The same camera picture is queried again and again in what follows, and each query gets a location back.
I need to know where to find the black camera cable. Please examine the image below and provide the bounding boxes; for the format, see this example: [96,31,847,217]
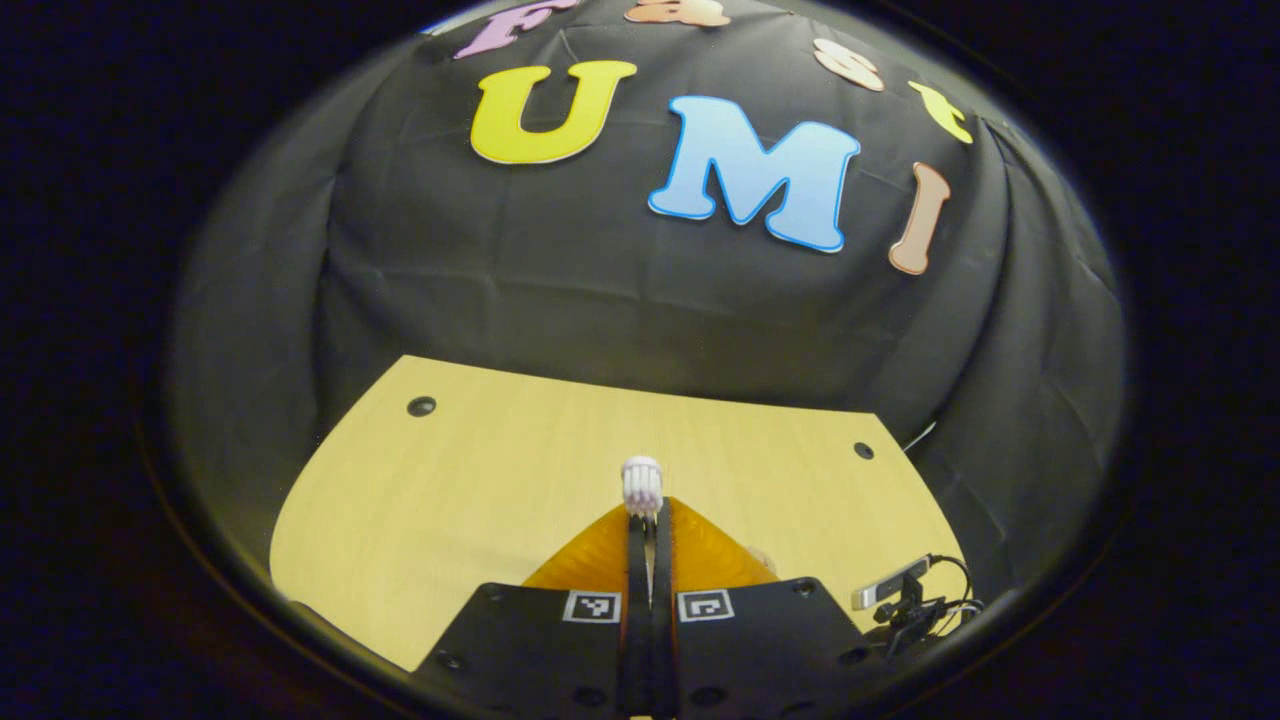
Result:
[928,553,987,629]

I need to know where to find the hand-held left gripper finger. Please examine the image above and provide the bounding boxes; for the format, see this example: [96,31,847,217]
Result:
[415,505,652,720]
[650,497,887,720]

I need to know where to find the pale pink toothbrush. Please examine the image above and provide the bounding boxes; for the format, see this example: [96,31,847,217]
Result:
[621,456,664,601]

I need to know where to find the silver camera on black stand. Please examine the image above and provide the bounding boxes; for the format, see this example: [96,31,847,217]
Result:
[851,558,948,658]

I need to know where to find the black backdrop cloth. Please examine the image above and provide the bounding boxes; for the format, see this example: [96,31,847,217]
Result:
[165,0,1131,626]

